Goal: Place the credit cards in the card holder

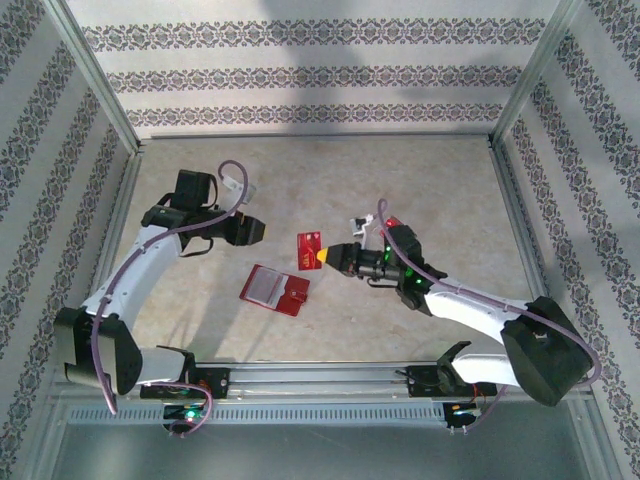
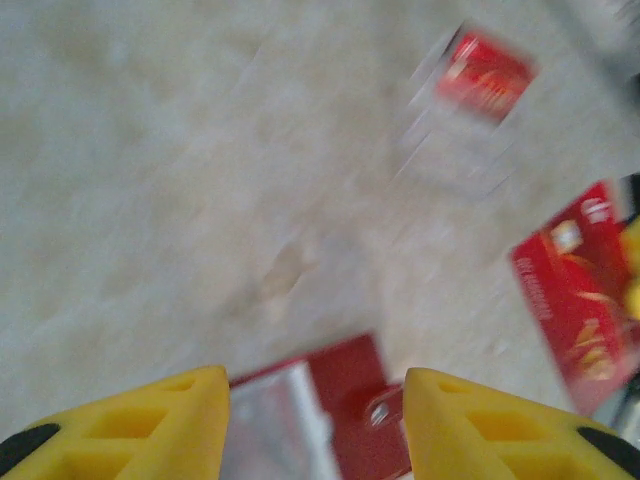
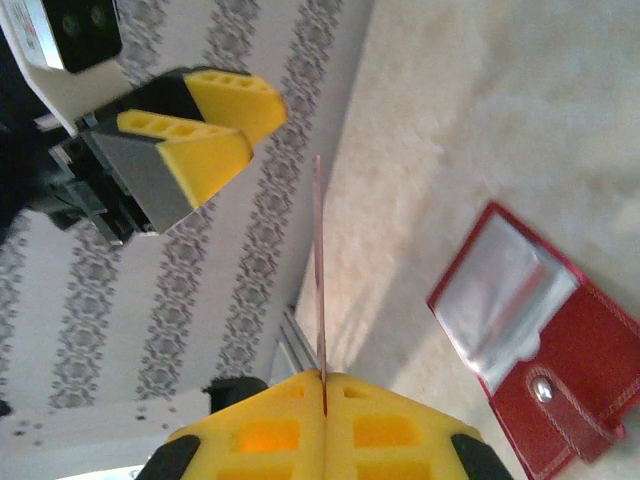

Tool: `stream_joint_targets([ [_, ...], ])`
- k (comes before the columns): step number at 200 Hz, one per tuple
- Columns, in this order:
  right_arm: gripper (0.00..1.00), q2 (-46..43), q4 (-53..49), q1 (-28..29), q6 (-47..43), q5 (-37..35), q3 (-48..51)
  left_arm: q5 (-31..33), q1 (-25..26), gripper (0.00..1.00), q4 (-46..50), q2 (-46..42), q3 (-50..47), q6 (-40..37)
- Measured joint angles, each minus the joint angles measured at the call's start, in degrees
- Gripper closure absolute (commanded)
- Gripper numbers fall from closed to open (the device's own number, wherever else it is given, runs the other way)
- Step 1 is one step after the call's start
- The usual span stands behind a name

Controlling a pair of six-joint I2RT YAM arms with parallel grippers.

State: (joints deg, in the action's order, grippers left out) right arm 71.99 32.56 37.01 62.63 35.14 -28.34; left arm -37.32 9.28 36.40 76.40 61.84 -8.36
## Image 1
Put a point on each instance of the left aluminium side rail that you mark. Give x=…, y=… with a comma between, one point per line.
x=120, y=210

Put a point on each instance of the aluminium frame post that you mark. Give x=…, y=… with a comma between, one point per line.
x=537, y=75
x=98, y=80

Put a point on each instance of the clear plastic box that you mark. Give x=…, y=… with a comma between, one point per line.
x=395, y=218

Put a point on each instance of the red leather card holder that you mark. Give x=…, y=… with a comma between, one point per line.
x=295, y=300

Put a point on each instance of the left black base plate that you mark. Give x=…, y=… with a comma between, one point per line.
x=220, y=382

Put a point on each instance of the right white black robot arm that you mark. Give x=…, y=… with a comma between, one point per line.
x=545, y=350

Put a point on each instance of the aluminium rail along wall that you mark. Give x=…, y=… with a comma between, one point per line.
x=320, y=135

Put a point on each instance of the long aluminium mounting rail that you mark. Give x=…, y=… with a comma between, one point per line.
x=320, y=382

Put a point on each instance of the left green-lit circuit board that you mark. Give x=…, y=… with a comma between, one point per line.
x=172, y=412

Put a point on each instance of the right small circuit board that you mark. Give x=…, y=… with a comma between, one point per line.
x=457, y=411

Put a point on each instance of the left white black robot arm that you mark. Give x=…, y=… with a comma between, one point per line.
x=95, y=350

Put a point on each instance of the left aluminium frame post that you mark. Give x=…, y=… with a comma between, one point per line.
x=98, y=80

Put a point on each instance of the grey metal shelf panel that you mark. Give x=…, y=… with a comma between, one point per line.
x=320, y=455

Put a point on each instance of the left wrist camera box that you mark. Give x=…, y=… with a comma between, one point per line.
x=250, y=190

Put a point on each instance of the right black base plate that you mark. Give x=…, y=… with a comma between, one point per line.
x=417, y=382

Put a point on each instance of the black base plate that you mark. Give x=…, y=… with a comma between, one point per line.
x=417, y=382
x=220, y=382

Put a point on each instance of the aluminium side rail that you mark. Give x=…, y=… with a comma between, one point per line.
x=514, y=200
x=120, y=210

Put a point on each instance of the right aluminium frame post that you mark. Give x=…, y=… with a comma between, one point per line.
x=537, y=75

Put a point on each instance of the right aluminium side rail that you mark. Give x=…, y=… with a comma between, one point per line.
x=514, y=200

